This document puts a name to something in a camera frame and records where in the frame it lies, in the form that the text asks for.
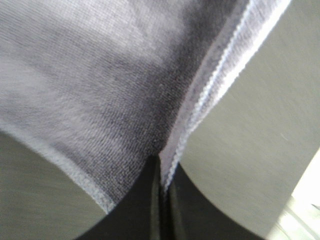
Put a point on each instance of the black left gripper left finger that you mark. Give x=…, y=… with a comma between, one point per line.
x=137, y=216

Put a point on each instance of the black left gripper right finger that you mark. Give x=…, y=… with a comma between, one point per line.
x=190, y=216

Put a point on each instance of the grey-blue microfibre towel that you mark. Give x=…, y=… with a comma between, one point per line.
x=98, y=86

